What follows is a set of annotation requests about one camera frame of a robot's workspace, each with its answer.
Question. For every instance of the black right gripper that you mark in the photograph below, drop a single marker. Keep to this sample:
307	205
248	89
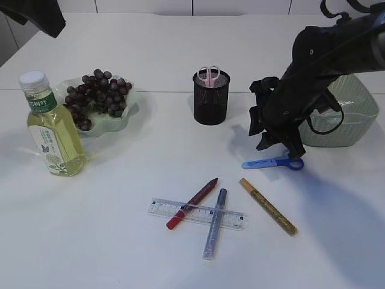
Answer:
283	104

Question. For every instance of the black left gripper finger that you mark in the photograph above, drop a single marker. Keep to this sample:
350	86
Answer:
46	15

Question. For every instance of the blue scissors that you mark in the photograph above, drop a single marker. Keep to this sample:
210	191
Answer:
282	161

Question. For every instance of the clear plastic sheet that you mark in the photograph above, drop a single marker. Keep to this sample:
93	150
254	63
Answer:
346	103

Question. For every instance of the pink purple scissors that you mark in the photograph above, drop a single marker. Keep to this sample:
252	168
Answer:
209	75

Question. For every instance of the purple artificial grape bunch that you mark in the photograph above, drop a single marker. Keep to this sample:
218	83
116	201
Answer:
99	94

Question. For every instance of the yellow tea bottle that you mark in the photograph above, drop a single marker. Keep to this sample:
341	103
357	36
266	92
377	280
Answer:
51	126

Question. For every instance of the blue black right robot arm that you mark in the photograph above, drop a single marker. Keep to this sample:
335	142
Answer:
363	50

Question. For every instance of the green plastic woven basket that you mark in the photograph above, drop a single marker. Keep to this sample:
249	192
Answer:
357	119

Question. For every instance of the black mesh pen holder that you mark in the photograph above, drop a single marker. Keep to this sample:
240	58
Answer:
210	104

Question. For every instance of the gold glitter pen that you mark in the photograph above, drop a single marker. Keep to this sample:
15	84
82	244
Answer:
273	212

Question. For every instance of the clear plastic ruler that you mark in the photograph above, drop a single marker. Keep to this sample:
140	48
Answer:
197	214

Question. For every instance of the red crayon pen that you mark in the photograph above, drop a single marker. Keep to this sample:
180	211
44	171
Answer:
195	200

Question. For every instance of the green wavy glass plate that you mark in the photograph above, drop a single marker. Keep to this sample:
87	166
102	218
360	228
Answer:
102	125

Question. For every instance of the blue glitter pen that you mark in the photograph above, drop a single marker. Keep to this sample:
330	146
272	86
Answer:
209	250

